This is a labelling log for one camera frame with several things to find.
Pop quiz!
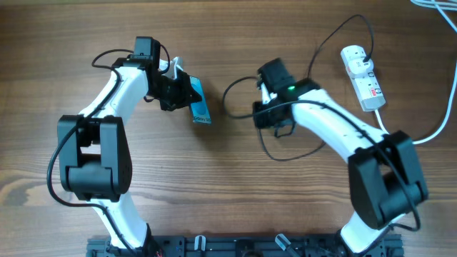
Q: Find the turquoise screen smartphone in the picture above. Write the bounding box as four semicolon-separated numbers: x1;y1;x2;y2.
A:
189;76;211;125

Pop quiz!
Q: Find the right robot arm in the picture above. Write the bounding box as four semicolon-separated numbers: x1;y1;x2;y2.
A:
253;59;428;256

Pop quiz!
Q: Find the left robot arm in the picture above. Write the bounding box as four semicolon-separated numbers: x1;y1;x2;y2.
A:
46;36;211;256

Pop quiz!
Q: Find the white charger plug adapter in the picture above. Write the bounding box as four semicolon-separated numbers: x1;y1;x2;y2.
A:
347;58;373;77

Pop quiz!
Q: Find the white power strip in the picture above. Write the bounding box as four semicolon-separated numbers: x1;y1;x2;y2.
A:
341;45;386;112

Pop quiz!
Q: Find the white power strip cord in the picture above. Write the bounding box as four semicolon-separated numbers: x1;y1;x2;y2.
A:
373;59;457;146

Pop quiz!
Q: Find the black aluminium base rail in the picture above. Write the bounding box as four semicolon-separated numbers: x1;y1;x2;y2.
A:
86;234;404;257

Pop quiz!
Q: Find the white cables top corner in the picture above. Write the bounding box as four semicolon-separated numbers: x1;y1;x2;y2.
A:
409;0;457;28

